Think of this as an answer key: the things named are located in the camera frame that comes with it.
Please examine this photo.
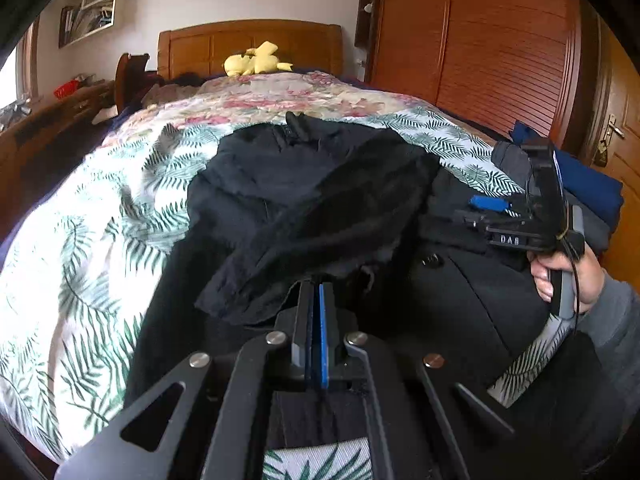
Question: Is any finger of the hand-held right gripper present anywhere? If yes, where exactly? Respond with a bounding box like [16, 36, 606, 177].
[469, 196, 513, 211]
[452, 212, 501, 233]

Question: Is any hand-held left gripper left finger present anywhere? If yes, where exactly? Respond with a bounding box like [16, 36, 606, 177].
[55, 280, 313, 480]

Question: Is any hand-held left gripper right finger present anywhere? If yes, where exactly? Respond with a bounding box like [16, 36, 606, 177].
[312, 282, 516, 480]

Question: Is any black double-breasted coat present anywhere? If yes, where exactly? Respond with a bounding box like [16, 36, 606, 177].
[125, 112, 551, 451]

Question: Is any person's right forearm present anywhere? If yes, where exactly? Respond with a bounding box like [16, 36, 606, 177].
[575, 267, 640, 480]

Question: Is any person's right hand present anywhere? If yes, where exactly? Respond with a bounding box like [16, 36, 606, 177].
[530, 247, 601, 316]

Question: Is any folded grey garment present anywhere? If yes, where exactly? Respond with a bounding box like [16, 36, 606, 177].
[491, 141, 611, 251]

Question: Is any folded blue garment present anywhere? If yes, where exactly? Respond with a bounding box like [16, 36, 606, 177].
[510, 120, 625, 226]

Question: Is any wooden door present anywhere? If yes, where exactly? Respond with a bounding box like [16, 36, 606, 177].
[580, 25, 640, 186]

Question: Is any wooden slatted wardrobe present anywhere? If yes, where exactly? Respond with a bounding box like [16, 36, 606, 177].
[355, 0, 601, 151]

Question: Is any floral quilt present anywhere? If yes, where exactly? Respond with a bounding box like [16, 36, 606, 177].
[102, 71, 431, 131]

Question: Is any yellow plush toy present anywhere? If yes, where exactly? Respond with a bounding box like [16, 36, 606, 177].
[223, 41, 293, 78]

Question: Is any wooden bed headboard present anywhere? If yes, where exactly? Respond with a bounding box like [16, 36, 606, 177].
[157, 20, 346, 81]

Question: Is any dark wooden chair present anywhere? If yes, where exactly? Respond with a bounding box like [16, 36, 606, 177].
[115, 52, 161, 111]

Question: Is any long wooden desk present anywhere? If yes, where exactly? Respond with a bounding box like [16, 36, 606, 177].
[0, 80, 118, 241]

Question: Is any window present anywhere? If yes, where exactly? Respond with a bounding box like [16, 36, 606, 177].
[0, 20, 41, 111]

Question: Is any brass door handle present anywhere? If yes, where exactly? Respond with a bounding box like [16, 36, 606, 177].
[592, 115, 626, 167]

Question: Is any white wall shelf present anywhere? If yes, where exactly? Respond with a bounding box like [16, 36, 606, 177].
[57, 0, 133, 50]

